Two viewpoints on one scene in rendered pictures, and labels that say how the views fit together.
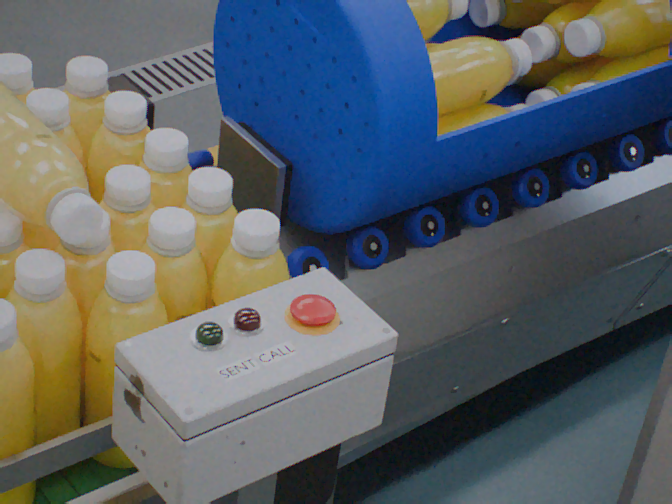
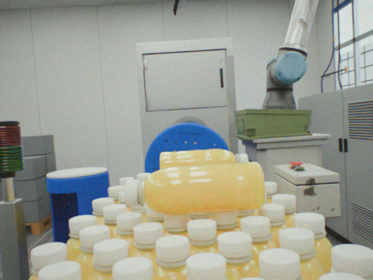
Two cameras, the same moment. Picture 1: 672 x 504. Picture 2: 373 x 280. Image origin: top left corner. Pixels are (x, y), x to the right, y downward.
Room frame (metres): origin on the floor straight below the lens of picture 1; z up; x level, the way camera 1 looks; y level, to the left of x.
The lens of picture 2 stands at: (0.51, 0.88, 1.23)
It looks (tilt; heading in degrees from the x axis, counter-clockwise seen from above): 3 degrees down; 313
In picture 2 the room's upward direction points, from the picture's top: 4 degrees counter-clockwise
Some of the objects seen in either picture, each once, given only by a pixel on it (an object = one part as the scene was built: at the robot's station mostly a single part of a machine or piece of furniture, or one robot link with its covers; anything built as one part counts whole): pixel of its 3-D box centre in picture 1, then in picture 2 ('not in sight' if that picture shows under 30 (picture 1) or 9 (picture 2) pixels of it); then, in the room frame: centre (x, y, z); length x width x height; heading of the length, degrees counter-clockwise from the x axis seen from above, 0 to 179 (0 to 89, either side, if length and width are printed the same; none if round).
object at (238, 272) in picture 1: (246, 319); not in sight; (1.04, 0.07, 0.99); 0.07 x 0.07 x 0.19
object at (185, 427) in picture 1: (254, 384); (303, 188); (0.89, 0.05, 1.05); 0.20 x 0.10 x 0.10; 132
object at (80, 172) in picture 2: not in sight; (77, 172); (2.03, 0.03, 1.03); 0.28 x 0.28 x 0.01
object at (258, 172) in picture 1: (253, 191); not in sight; (1.25, 0.09, 0.99); 0.10 x 0.02 x 0.12; 42
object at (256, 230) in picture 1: (256, 229); not in sight; (1.04, 0.07, 1.09); 0.04 x 0.04 x 0.02
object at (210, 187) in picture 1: (210, 186); not in sight; (1.10, 0.12, 1.09); 0.04 x 0.04 x 0.02
